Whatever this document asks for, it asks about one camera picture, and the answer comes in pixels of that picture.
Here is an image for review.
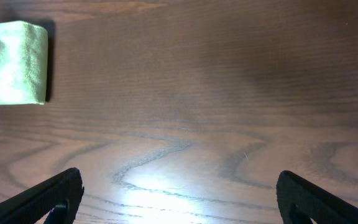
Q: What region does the green microfiber cloth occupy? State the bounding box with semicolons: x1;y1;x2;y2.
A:
0;21;48;105

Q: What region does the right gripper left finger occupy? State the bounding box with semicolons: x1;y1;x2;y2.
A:
0;167;84;224

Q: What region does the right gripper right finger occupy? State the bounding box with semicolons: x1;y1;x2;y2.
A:
276;170;358;224

